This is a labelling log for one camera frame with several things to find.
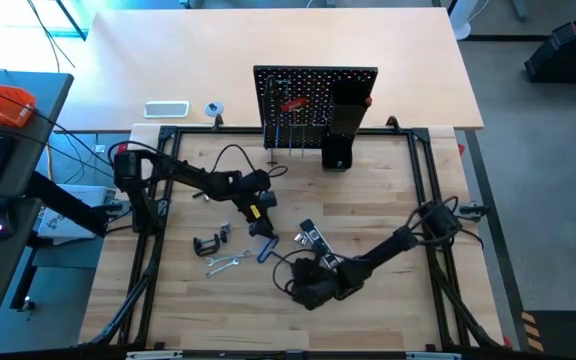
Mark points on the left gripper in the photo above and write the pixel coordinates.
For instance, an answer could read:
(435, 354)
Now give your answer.
(253, 190)

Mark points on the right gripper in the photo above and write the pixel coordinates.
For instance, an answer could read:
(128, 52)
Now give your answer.
(318, 287)

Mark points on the black grey spirit level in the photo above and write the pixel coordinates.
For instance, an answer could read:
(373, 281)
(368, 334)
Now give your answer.
(313, 235)

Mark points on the black C-clamp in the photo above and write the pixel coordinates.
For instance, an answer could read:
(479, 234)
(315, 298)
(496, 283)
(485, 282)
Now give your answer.
(199, 248)

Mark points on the dark screwdriver with red end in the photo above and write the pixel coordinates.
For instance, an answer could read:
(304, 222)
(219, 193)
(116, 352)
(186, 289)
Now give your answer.
(368, 101)

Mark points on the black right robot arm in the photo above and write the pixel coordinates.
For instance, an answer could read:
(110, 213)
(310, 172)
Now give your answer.
(388, 247)

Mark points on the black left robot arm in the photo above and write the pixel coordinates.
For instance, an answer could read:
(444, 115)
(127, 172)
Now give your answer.
(188, 175)

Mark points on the double-prong metal peg hook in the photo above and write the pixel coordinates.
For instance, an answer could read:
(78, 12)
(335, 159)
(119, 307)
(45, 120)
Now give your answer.
(282, 87)
(290, 145)
(276, 139)

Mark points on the small curved metal peg hook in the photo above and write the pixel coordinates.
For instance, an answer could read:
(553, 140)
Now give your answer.
(321, 125)

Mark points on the small chrome fitting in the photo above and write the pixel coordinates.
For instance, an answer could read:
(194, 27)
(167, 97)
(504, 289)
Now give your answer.
(226, 227)

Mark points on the small silver combination wrench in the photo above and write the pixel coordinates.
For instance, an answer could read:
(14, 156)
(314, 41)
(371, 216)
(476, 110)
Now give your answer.
(223, 269)

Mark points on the short black extension bar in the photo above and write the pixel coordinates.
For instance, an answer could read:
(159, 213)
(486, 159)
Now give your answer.
(198, 195)

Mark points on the small black pegboard bin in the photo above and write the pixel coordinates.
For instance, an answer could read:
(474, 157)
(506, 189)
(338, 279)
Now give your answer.
(337, 152)

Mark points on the grey round disc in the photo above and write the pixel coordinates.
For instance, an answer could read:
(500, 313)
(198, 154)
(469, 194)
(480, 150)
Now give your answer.
(214, 109)

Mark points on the tall black pegboard bin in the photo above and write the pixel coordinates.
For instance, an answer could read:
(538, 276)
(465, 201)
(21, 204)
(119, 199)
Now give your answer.
(348, 120)

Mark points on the white rectangular tray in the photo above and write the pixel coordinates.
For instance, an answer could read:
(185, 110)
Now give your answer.
(166, 109)

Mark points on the black perforated pegboard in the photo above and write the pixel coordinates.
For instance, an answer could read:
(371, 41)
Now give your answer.
(318, 80)

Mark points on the red table clamp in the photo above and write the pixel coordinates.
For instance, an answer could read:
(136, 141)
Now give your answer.
(121, 147)
(462, 149)

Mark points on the light wooden table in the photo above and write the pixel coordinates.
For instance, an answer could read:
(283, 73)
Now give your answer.
(193, 60)

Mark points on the black desk brace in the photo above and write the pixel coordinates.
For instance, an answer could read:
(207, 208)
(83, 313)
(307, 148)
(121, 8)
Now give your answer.
(68, 205)

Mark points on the white printed box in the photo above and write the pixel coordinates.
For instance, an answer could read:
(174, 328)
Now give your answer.
(60, 225)

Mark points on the black desk foot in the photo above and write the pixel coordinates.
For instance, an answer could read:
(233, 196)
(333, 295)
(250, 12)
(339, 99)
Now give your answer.
(24, 280)

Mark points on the black computer mouse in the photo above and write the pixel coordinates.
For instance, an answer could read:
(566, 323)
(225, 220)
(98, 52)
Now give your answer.
(0, 222)

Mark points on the white stand base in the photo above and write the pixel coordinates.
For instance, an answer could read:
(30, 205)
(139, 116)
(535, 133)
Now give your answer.
(463, 30)

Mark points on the black and red tool case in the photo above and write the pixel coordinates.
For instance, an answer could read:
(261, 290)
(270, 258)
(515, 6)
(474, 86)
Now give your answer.
(568, 55)

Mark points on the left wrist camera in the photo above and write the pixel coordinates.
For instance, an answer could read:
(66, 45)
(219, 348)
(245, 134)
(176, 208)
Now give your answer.
(268, 200)

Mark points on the silver edge bracket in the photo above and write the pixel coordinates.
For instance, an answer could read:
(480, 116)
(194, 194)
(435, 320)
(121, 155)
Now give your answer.
(155, 355)
(433, 356)

